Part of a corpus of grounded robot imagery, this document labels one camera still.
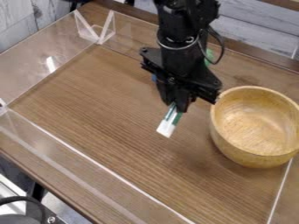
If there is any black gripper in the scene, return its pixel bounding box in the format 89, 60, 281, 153
139, 47, 222, 113

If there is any green and white marker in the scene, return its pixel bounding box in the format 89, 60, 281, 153
155, 47, 217, 139

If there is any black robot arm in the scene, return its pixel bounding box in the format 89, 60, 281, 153
141, 0, 225, 113

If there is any brown wooden bowl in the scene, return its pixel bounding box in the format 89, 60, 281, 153
210, 86, 299, 168

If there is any blue rectangular block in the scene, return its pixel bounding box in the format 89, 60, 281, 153
151, 74, 158, 83

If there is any black metal base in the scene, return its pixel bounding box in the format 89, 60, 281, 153
0, 208, 69, 224

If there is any clear acrylic tray wall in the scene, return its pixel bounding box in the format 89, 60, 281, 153
0, 4, 299, 224

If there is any black cable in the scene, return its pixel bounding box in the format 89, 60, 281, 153
0, 196, 50, 224

